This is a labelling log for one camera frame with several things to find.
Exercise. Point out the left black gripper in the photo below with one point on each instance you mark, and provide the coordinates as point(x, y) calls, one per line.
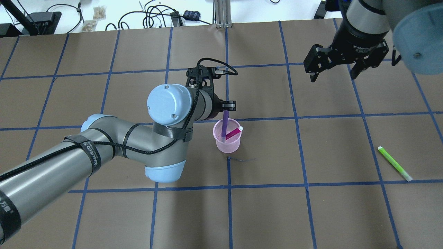
point(215, 107)

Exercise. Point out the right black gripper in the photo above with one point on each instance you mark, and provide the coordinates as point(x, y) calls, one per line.
point(356, 42)

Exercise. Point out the purple pen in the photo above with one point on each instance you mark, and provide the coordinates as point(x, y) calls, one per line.
point(224, 126)

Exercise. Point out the pink pen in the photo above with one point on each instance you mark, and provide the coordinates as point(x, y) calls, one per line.
point(233, 133)

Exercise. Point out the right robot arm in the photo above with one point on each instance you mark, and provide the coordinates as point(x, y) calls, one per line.
point(416, 27)

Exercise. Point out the pink mesh cup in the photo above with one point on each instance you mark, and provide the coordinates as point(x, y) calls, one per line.
point(230, 143)

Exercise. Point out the black power adapter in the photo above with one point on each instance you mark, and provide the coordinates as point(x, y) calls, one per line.
point(321, 11)

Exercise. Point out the small blue device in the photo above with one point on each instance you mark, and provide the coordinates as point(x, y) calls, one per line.
point(191, 15)

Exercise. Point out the green pen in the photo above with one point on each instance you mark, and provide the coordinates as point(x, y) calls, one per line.
point(395, 164)

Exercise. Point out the snack packet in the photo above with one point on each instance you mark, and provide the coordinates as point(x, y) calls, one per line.
point(89, 26)
point(99, 13)

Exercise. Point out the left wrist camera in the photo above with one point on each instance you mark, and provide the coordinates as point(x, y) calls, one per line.
point(201, 76)

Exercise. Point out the aluminium frame post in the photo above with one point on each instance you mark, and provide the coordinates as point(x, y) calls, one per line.
point(222, 13)

